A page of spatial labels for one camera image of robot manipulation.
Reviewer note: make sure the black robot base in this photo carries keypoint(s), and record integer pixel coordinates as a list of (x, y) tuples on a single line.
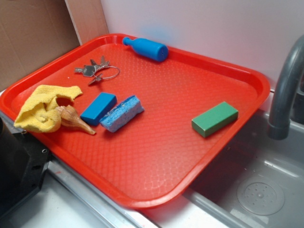
[(23, 162)]

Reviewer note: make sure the blue sponge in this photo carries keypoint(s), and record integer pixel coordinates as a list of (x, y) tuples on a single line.
[(122, 114)]

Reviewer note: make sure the red plastic tray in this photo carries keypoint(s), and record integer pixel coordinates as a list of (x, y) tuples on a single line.
[(157, 155)]

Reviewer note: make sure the blue wooden block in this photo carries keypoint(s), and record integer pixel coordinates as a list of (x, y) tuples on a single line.
[(102, 104)]

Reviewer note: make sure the green wooden block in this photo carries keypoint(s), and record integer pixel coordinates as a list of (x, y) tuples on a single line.
[(214, 119)]

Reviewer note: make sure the blue plastic bottle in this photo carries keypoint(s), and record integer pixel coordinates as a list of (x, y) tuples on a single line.
[(147, 48)]

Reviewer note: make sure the brown seashell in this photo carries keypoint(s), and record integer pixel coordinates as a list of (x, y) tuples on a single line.
[(71, 119)]

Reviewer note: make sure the yellow cloth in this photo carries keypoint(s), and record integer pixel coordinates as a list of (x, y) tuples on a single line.
[(39, 113)]

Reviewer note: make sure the grey plastic sink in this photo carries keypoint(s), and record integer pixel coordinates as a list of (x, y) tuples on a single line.
[(255, 182)]

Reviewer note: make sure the brown cardboard panel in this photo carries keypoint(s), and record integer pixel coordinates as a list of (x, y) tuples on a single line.
[(36, 32)]

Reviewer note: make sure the grey faucet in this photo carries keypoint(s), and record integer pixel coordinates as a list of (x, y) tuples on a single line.
[(288, 99)]

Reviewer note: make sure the silver keys on ring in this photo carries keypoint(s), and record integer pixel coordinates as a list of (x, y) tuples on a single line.
[(94, 71)]

